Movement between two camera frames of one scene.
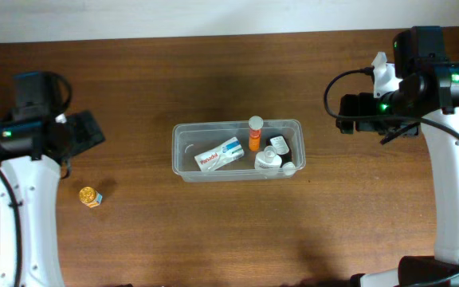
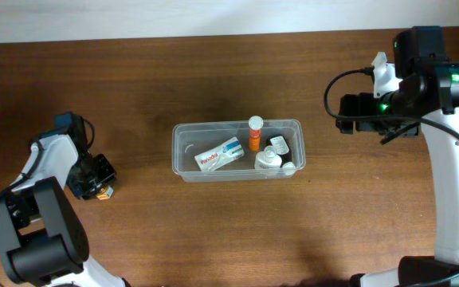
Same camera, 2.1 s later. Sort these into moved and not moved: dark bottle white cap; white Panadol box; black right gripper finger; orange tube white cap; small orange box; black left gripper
Moved: small orange box; black left gripper
Not moved: white Panadol box; dark bottle white cap; orange tube white cap; black right gripper finger
